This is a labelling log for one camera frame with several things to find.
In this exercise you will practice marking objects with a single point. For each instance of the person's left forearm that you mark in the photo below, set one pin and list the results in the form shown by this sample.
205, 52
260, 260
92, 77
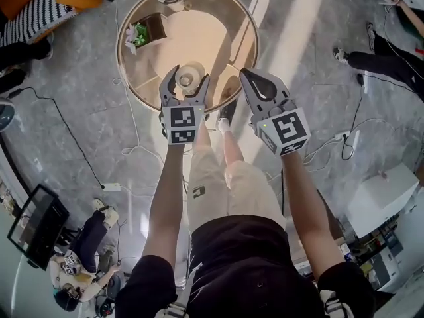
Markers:
165, 204

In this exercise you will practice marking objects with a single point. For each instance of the black monitor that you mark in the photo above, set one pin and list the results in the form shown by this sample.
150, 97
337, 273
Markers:
36, 227

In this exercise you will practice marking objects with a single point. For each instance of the person's right forearm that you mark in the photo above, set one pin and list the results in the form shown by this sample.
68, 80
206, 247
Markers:
308, 210

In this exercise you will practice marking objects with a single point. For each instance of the person's black shirt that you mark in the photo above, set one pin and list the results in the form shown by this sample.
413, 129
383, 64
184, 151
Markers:
248, 270

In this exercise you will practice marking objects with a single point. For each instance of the white power strip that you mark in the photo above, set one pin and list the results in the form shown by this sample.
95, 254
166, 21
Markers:
342, 136
111, 187

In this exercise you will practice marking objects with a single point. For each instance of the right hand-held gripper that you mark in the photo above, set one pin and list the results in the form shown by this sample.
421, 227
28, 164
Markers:
285, 128

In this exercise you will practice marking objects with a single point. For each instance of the grey white round machine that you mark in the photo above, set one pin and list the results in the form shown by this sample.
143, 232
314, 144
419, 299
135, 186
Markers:
5, 114

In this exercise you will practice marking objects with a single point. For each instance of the round glass-top table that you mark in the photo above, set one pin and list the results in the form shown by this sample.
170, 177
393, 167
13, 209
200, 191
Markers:
198, 38

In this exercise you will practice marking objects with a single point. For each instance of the wooden planter box with flowers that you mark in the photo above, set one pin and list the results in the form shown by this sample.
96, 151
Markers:
149, 31

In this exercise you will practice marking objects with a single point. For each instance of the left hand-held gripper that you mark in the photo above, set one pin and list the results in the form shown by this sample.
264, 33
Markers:
182, 121

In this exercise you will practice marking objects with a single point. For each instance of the person's beige shorts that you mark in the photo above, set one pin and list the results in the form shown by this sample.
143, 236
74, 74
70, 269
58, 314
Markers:
212, 190

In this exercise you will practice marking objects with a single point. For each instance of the white box appliance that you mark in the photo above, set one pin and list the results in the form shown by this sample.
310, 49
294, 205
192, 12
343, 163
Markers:
381, 197

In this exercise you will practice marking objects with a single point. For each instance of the black white striped blanket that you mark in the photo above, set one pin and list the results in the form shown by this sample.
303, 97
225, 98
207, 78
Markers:
30, 22

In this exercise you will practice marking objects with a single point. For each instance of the person's right black shoe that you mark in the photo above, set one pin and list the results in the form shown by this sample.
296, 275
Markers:
227, 114

